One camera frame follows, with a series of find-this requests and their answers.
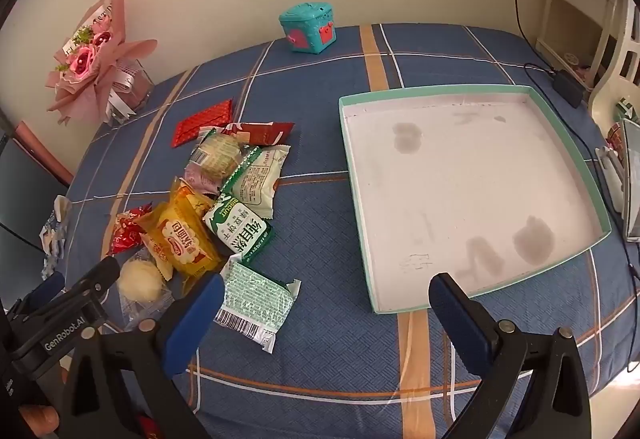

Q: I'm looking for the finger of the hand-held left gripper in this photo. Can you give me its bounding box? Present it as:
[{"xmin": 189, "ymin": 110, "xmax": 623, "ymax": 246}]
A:
[
  {"xmin": 22, "ymin": 271, "xmax": 67, "ymax": 315},
  {"xmin": 62, "ymin": 256, "xmax": 122, "ymax": 316}
]

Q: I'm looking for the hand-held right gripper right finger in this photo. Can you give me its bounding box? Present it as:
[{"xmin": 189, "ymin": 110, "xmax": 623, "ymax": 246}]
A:
[{"xmin": 428, "ymin": 273, "xmax": 593, "ymax": 439}]

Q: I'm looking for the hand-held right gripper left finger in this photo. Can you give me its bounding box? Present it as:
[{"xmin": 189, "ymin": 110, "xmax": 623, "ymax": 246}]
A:
[{"xmin": 60, "ymin": 273, "xmax": 226, "ymax": 439}]

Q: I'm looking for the clear packet white round cake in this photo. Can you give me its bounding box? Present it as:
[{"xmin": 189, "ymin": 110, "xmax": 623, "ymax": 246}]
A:
[{"xmin": 116, "ymin": 251, "xmax": 176, "ymax": 327}]

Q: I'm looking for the bright red snack packet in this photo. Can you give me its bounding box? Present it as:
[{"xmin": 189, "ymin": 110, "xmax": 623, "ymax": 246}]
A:
[{"xmin": 106, "ymin": 203, "xmax": 153, "ymax": 256}]

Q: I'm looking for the green white barcode packet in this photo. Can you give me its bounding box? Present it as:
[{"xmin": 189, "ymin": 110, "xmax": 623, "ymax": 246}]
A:
[{"xmin": 214, "ymin": 255, "xmax": 302, "ymax": 354}]

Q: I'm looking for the orange snack packet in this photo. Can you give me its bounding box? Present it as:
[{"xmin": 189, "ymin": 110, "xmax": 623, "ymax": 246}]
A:
[{"xmin": 139, "ymin": 233, "xmax": 176, "ymax": 281}]

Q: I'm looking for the yellow snack packet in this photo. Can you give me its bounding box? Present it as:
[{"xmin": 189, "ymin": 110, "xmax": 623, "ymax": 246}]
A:
[{"xmin": 136, "ymin": 201, "xmax": 226, "ymax": 277}]

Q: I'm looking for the dark green biscuit packet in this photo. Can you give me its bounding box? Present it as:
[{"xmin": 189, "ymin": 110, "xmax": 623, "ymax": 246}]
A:
[{"xmin": 202, "ymin": 196, "xmax": 275, "ymax": 262}]

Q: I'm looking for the white tray teal rim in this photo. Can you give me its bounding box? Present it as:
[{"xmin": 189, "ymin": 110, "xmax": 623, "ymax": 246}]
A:
[{"xmin": 338, "ymin": 85, "xmax": 612, "ymax": 315}]

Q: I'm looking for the pink snack packet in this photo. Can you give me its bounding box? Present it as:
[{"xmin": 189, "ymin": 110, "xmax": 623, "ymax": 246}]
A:
[{"xmin": 182, "ymin": 164, "xmax": 223, "ymax": 197}]

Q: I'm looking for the green white snack packet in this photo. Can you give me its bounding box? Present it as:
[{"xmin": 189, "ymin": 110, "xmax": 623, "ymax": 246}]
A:
[{"xmin": 220, "ymin": 145, "xmax": 291, "ymax": 220}]

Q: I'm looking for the clear packet pale cake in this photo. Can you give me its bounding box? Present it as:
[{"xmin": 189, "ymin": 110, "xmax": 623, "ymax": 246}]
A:
[{"xmin": 187, "ymin": 128, "xmax": 251, "ymax": 180}]

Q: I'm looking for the dark red snack packet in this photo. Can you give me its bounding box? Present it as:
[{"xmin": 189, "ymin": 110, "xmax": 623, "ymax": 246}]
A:
[{"xmin": 220, "ymin": 121, "xmax": 296, "ymax": 147}]

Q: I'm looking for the person's left hand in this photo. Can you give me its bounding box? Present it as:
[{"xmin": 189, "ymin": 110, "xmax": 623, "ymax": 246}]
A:
[{"xmin": 20, "ymin": 406, "xmax": 58, "ymax": 435}]

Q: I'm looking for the crumpled blue white wrapper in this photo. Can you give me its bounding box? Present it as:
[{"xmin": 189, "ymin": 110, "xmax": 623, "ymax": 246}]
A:
[{"xmin": 40, "ymin": 195, "xmax": 73, "ymax": 280}]

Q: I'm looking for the dark panel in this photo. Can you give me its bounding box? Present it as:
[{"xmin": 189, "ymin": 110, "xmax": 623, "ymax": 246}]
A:
[{"xmin": 0, "ymin": 129, "xmax": 68, "ymax": 300}]

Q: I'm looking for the blue plaid bedsheet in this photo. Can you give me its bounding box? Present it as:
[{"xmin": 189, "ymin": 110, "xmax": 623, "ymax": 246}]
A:
[{"xmin": 65, "ymin": 23, "xmax": 640, "ymax": 439}]

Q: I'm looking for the red patterned flat packet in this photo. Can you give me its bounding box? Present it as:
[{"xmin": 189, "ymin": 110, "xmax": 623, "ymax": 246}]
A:
[{"xmin": 171, "ymin": 100, "xmax": 234, "ymax": 148}]

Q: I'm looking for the glass vase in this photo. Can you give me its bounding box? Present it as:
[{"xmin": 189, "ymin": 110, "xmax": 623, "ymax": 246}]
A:
[{"xmin": 107, "ymin": 59, "xmax": 155, "ymax": 126}]

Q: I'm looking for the white plastic stand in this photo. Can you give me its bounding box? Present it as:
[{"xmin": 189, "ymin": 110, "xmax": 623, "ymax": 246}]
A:
[{"xmin": 595, "ymin": 145, "xmax": 630, "ymax": 216}]

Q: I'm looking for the pink paper flower bouquet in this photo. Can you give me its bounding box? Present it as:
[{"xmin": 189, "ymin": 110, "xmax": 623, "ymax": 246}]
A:
[{"xmin": 46, "ymin": 0, "xmax": 158, "ymax": 124}]

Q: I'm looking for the colourful printed carton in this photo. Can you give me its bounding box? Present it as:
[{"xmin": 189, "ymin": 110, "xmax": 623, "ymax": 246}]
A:
[{"xmin": 606, "ymin": 98, "xmax": 632, "ymax": 152}]

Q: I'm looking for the black power adapter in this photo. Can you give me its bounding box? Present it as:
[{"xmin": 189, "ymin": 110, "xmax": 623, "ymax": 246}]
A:
[{"xmin": 552, "ymin": 70, "xmax": 586, "ymax": 108}]

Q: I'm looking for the teal toy box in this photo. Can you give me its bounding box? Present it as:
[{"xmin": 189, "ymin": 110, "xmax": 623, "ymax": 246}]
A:
[{"xmin": 278, "ymin": 3, "xmax": 337, "ymax": 56}]

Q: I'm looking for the white chair frame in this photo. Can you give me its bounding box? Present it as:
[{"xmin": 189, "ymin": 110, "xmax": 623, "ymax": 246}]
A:
[{"xmin": 589, "ymin": 0, "xmax": 640, "ymax": 124}]

